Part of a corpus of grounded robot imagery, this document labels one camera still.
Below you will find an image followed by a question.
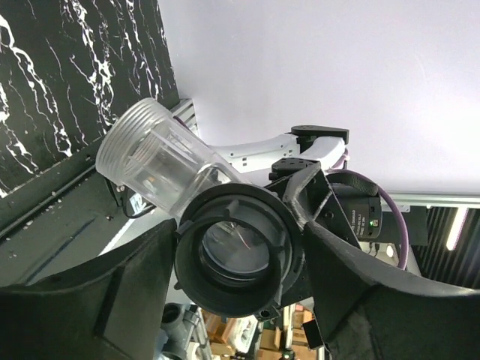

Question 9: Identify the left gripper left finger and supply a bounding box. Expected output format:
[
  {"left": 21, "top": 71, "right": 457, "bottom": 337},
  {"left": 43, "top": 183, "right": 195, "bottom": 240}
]
[{"left": 1, "top": 220, "right": 176, "bottom": 359}]

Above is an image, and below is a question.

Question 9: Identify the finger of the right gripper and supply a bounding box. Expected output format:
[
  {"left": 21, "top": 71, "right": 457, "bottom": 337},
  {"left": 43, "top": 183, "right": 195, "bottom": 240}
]
[{"left": 283, "top": 163, "right": 360, "bottom": 248}]

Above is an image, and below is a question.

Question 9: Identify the clear elbow pipe fitting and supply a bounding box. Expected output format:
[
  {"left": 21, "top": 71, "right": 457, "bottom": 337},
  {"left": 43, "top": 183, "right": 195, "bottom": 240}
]
[{"left": 95, "top": 97, "right": 271, "bottom": 271}]

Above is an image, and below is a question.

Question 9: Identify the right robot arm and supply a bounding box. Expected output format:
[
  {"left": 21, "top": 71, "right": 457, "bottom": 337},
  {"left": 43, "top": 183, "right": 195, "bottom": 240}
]
[{"left": 211, "top": 133, "right": 350, "bottom": 186}]

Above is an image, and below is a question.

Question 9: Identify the black marble pattern mat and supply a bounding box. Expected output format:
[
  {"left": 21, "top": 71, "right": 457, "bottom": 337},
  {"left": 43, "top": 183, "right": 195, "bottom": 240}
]
[{"left": 1, "top": 0, "right": 179, "bottom": 197}]

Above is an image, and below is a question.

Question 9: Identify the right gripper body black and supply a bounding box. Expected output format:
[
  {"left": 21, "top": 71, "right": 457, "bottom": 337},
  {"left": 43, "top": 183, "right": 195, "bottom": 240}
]
[{"left": 258, "top": 269, "right": 323, "bottom": 353}]

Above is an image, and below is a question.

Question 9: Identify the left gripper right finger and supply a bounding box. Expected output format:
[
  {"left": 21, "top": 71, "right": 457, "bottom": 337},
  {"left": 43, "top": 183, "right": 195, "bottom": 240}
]
[{"left": 302, "top": 222, "right": 479, "bottom": 359}]

